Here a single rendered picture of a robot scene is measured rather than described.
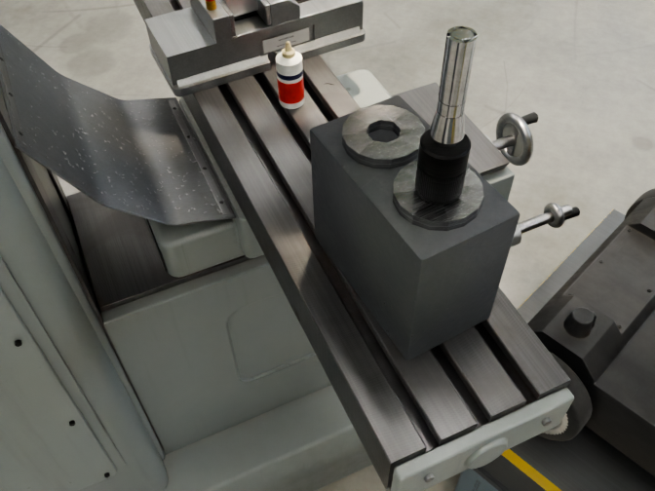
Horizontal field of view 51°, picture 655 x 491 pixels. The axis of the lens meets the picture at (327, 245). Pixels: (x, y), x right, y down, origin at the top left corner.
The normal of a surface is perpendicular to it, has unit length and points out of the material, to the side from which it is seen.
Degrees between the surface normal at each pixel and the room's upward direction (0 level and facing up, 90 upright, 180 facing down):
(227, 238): 90
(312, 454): 68
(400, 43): 0
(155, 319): 90
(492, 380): 0
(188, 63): 90
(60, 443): 89
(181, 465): 0
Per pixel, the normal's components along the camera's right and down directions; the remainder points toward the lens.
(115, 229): -0.02, -0.64
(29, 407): 0.42, 0.68
